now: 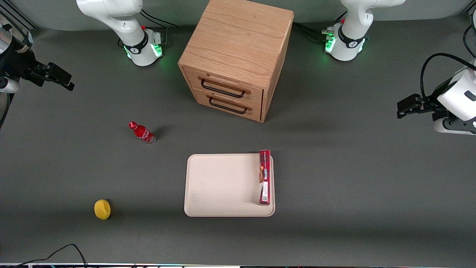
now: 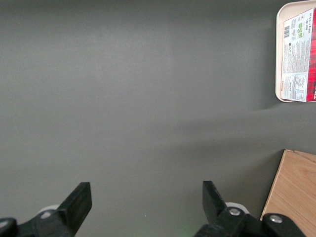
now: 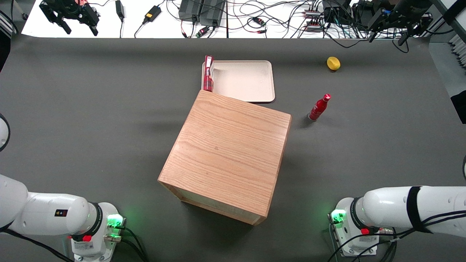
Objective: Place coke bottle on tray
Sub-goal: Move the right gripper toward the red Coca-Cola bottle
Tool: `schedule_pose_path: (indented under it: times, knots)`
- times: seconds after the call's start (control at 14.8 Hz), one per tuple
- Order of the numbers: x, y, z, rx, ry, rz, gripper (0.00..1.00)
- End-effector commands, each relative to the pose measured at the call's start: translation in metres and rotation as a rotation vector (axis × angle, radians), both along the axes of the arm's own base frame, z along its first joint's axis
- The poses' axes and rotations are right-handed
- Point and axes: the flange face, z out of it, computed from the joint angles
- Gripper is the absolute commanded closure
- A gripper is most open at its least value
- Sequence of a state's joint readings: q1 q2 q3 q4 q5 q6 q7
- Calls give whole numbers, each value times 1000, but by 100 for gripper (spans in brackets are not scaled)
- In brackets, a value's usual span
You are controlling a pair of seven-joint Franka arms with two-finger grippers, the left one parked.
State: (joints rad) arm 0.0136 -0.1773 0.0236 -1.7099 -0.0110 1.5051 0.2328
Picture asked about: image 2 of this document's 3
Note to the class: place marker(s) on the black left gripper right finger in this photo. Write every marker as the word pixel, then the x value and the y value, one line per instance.
pixel 214 209

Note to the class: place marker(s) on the wooden drawer cabinet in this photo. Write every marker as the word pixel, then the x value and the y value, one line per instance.
pixel 291 190

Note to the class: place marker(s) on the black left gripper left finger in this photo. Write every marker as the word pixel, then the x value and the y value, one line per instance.
pixel 74 212

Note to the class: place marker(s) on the red cardboard snack box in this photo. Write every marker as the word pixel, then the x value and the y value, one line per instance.
pixel 297 49

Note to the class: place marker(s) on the cream plastic tray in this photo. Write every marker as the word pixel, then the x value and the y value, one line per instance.
pixel 279 49

